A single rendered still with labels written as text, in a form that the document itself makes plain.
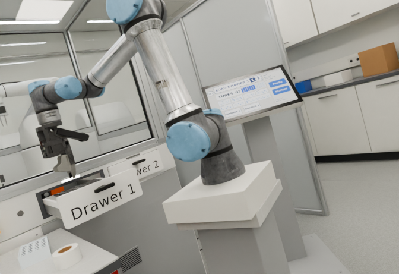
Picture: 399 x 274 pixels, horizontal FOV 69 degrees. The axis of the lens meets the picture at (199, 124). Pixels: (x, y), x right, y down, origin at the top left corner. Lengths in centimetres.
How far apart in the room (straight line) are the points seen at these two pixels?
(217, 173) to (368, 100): 275
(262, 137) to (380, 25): 271
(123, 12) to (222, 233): 71
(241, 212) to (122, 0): 65
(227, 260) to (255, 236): 14
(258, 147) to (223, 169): 86
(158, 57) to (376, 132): 300
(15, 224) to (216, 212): 84
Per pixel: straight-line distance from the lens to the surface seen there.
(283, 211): 188
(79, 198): 108
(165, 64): 83
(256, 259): 96
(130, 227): 155
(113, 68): 109
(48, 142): 113
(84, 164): 143
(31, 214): 140
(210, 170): 93
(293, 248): 198
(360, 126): 360
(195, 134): 76
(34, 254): 109
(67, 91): 105
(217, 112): 92
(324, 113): 371
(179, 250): 172
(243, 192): 78
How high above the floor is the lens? 108
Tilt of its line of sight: 3 degrees down
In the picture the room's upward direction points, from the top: 16 degrees counter-clockwise
